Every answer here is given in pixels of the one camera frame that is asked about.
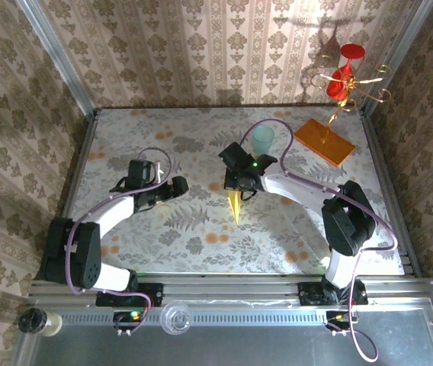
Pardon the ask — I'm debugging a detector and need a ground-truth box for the aluminium frame post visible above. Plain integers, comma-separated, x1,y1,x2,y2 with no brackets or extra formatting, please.
16,0,98,119
361,0,433,115

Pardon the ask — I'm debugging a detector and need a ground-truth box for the clear glass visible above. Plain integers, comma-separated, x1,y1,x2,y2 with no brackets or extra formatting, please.
160,300,193,336

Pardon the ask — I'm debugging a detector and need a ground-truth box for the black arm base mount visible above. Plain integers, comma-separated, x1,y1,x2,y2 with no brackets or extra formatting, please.
95,281,164,308
298,281,369,307

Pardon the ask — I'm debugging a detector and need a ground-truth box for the aluminium side rail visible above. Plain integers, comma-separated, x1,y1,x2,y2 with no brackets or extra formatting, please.
361,110,422,278
44,110,99,279

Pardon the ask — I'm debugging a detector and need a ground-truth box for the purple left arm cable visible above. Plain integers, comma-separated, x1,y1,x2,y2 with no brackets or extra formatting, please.
66,147,174,336

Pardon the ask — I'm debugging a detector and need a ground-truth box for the red wine glass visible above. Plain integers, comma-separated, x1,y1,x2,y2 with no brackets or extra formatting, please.
326,43,366,102

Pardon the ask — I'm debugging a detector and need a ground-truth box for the yellow cloth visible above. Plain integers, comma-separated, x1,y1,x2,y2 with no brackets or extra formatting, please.
226,188,245,226

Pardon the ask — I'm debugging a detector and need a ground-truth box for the black capped bottle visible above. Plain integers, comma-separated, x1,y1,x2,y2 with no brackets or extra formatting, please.
18,307,64,337

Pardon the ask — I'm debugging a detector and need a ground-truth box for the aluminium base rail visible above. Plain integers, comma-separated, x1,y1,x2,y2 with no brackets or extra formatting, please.
27,274,433,310

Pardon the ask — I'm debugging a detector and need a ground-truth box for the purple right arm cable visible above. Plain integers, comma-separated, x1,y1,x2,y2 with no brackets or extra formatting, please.
238,118,399,363

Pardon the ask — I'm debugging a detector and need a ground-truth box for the slotted grey cable duct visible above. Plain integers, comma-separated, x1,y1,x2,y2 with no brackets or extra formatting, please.
59,308,332,326

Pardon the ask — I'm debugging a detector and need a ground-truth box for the gold glass rack orange base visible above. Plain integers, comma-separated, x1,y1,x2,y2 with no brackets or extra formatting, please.
292,55,393,168

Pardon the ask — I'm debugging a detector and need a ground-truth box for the grey metal tray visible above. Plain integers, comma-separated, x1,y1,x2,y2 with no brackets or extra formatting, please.
14,297,433,366

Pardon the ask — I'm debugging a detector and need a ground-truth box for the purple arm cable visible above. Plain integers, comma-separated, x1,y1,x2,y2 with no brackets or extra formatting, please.
238,118,399,363
66,147,174,336

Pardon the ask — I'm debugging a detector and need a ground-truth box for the black connector board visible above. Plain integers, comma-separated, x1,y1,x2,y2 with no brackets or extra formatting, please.
112,310,144,331

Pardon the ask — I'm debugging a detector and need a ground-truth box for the floral tablecloth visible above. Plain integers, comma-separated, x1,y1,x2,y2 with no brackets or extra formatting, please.
54,106,406,276

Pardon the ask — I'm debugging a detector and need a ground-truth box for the teal plastic cup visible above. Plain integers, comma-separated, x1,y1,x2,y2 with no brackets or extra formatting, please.
252,124,275,156

